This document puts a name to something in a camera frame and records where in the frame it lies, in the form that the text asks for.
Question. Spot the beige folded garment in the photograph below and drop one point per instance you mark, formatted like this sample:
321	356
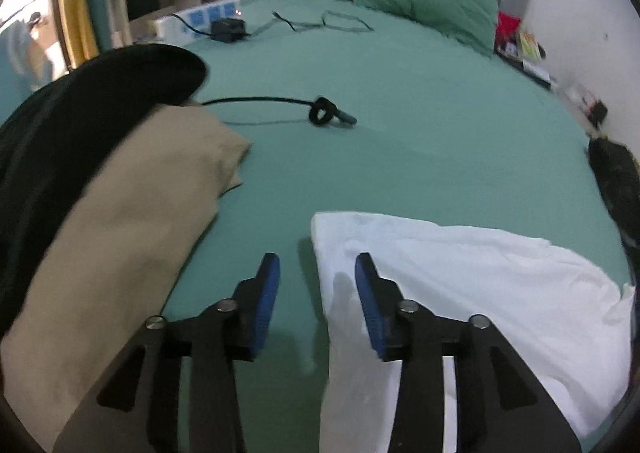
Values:
115	261

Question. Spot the white blue power strip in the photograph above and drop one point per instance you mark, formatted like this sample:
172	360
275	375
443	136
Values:
187	26

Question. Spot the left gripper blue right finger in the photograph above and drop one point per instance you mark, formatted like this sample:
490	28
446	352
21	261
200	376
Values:
379	300

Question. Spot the black folded garment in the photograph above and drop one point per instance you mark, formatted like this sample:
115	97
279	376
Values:
57	139

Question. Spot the black power adapter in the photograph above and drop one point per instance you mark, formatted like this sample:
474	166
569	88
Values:
227	30

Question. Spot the small black speaker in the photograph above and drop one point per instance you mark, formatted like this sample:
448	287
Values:
597	113

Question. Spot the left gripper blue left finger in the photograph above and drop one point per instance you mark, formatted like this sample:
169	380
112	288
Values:
255	298

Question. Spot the green bed sheet mattress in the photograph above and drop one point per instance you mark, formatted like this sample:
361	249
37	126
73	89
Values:
467	183

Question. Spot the books and snack pile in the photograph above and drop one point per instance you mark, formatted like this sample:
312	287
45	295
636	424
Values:
522	51

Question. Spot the black clothes pile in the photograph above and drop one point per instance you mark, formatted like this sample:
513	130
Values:
617	178

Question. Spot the teal patterned cloth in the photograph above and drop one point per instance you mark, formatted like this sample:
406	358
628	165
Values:
25	68

